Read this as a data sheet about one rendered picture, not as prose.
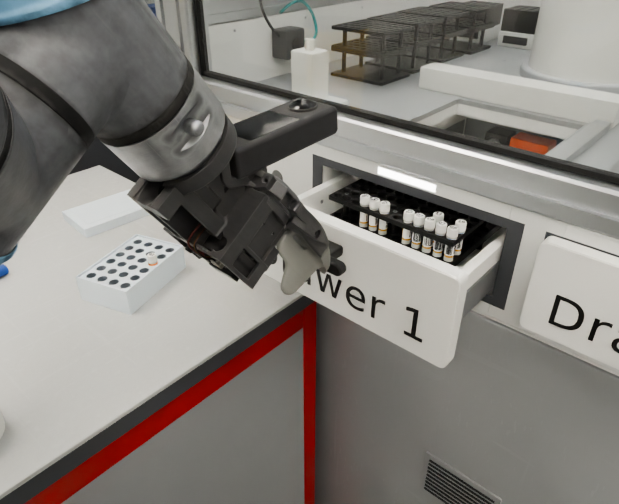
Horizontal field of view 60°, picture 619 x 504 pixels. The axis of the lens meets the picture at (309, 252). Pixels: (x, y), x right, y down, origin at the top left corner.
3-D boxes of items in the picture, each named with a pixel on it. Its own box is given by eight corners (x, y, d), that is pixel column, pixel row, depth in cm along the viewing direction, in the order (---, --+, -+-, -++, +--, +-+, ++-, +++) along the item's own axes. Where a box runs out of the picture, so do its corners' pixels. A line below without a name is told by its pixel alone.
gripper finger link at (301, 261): (297, 309, 53) (243, 262, 46) (329, 260, 54) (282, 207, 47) (319, 321, 51) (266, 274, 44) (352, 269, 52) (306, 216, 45)
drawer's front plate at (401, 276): (444, 371, 53) (461, 280, 47) (245, 264, 70) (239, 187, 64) (453, 362, 54) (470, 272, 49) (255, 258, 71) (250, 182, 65)
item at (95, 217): (86, 238, 87) (84, 229, 86) (63, 219, 92) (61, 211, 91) (156, 212, 94) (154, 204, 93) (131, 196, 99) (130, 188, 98)
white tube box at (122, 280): (131, 315, 70) (125, 291, 68) (81, 299, 73) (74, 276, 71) (186, 267, 79) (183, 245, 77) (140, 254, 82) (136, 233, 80)
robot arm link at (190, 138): (145, 47, 37) (224, 66, 32) (183, 94, 40) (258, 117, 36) (75, 131, 35) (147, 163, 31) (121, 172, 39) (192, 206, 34)
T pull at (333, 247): (339, 279, 53) (340, 267, 52) (284, 252, 57) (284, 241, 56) (361, 264, 55) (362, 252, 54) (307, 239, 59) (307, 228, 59)
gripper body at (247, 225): (199, 260, 48) (108, 184, 38) (254, 185, 50) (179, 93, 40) (259, 294, 44) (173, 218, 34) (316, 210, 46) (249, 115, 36)
